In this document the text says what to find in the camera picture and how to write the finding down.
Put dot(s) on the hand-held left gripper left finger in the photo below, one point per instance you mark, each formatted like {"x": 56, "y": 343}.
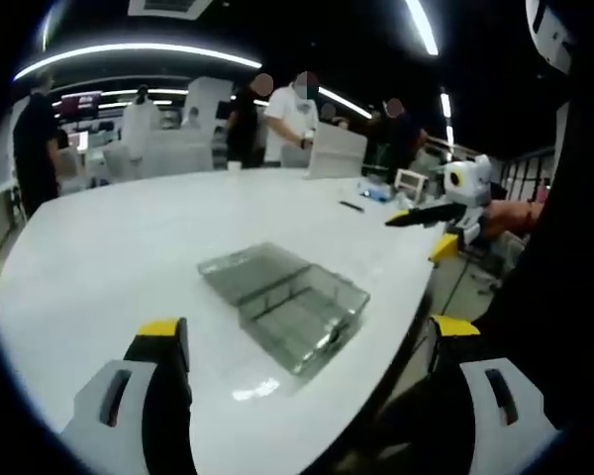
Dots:
{"x": 128, "y": 420}

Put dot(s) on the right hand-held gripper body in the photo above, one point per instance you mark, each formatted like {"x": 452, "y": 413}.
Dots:
{"x": 467, "y": 180}

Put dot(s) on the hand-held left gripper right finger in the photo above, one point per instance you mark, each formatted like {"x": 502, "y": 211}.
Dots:
{"x": 485, "y": 425}

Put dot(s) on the clear divider plate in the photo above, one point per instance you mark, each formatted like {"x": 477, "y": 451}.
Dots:
{"x": 287, "y": 289}

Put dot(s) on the clear dual guide fixture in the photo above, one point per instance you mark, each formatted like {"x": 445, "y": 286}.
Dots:
{"x": 257, "y": 277}

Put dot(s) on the person's right hand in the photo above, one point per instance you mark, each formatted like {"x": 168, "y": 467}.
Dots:
{"x": 512, "y": 215}

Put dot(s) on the white framed box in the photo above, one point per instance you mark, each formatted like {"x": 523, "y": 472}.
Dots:
{"x": 410, "y": 184}

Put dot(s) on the dark metal railing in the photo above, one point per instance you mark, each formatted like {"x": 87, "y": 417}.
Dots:
{"x": 522, "y": 173}

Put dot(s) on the blue packet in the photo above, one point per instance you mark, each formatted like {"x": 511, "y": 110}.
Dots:
{"x": 375, "y": 193}

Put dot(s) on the ceiling strip light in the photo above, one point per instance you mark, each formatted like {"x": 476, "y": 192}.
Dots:
{"x": 446, "y": 116}
{"x": 423, "y": 25}

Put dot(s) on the black pen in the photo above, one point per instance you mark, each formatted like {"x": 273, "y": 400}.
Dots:
{"x": 351, "y": 206}

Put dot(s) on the white partition box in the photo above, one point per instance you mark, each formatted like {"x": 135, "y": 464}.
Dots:
{"x": 334, "y": 151}

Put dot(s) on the person's dark clothing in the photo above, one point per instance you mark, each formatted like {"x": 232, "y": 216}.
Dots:
{"x": 554, "y": 297}

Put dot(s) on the white worn device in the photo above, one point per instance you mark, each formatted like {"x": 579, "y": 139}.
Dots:
{"x": 549, "y": 29}

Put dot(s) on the white paper cup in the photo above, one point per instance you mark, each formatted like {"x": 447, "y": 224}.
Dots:
{"x": 234, "y": 167}

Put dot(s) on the white pillar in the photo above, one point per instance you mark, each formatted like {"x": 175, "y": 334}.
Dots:
{"x": 210, "y": 123}

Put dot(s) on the red display screen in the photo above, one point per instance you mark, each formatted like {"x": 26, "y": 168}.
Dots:
{"x": 81, "y": 104}

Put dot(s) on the ceiling air vent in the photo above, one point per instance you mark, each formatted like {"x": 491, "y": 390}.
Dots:
{"x": 170, "y": 7}

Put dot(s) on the long curved ceiling light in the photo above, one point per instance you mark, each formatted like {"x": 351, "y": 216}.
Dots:
{"x": 138, "y": 48}

